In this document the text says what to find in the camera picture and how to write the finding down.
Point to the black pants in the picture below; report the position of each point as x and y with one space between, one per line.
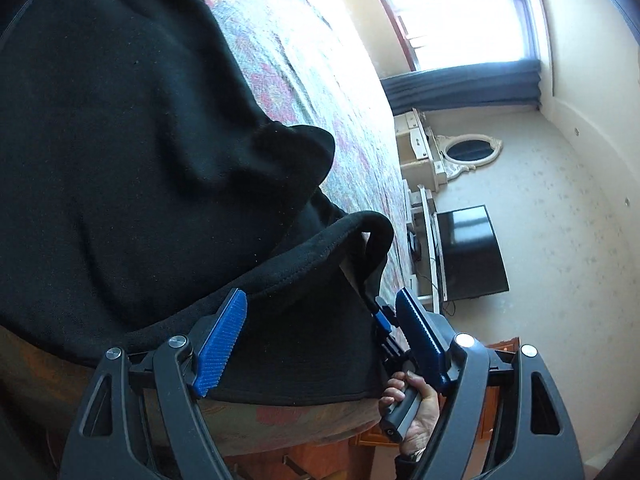
141 183

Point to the white tv stand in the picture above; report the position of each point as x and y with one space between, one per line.
427 278

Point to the black flat screen television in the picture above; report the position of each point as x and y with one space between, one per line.
471 259

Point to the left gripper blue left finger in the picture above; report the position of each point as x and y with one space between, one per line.
213 339

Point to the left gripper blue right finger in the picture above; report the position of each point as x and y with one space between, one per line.
432 342

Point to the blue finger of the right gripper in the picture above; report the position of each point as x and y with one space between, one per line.
383 322

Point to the person's right hand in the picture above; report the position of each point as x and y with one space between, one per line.
426 417

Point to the dark blue curtain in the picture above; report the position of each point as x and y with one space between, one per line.
477 85

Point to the floral bedspread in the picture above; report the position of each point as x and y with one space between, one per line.
304 65

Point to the white vanity dresser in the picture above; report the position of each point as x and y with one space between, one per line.
420 163

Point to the oval vanity mirror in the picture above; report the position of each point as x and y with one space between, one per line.
466 153

